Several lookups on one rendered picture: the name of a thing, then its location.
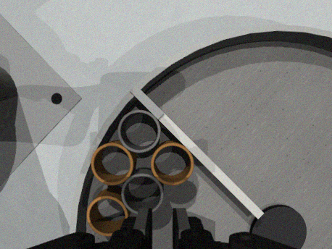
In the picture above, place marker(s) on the bronze bushing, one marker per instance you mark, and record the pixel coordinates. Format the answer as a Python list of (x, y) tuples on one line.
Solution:
[(172, 179), (96, 221), (102, 174)]

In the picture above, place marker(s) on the grey metal ring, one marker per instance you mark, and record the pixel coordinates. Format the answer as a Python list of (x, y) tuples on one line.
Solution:
[(124, 139), (131, 203)]

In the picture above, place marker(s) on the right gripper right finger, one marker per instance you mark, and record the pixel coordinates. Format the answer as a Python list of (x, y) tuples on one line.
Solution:
[(185, 236)]

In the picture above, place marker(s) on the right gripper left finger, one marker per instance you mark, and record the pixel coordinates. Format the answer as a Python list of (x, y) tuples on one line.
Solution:
[(135, 233)]

